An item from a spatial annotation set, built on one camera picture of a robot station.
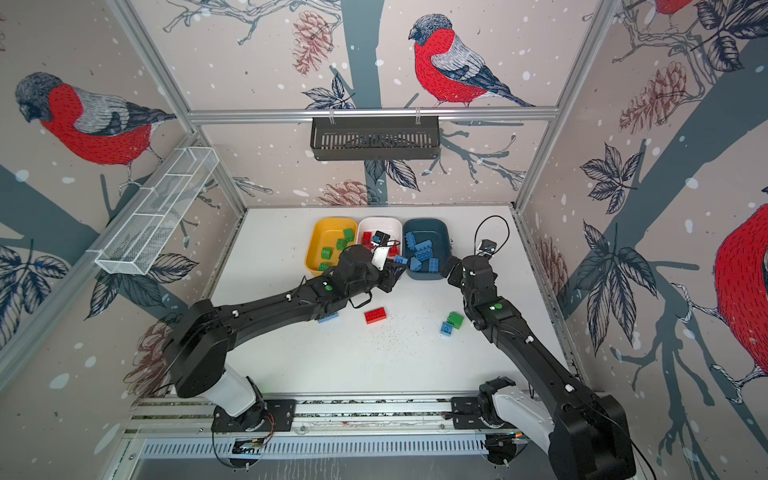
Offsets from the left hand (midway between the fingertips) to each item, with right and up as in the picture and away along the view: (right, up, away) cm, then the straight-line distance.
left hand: (402, 266), depth 78 cm
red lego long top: (-12, +6, +31) cm, 34 cm away
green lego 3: (-26, -3, +20) cm, 33 cm away
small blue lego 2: (+14, -20, +9) cm, 26 cm away
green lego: (-19, +8, +30) cm, 36 cm away
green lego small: (-27, +1, +26) cm, 37 cm away
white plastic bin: (-12, +11, +31) cm, 35 cm away
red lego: (-8, -17, +11) cm, 22 cm away
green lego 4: (+16, -18, +9) cm, 26 cm away
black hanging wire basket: (-11, +42, +29) cm, 52 cm away
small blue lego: (+5, -2, +22) cm, 22 cm away
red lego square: (-2, +4, -5) cm, 7 cm away
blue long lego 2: (+12, -2, +23) cm, 26 cm away
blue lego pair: (-1, +1, +1) cm, 2 cm away
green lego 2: (-22, +4, +29) cm, 37 cm away
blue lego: (+4, +6, +25) cm, 26 cm away
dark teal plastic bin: (+10, +10, +32) cm, 35 cm away
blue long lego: (+9, +1, +25) cm, 27 cm away
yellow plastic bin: (-27, +6, +31) cm, 42 cm away
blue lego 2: (+9, +4, +26) cm, 27 cm away
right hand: (+17, 0, +4) cm, 17 cm away
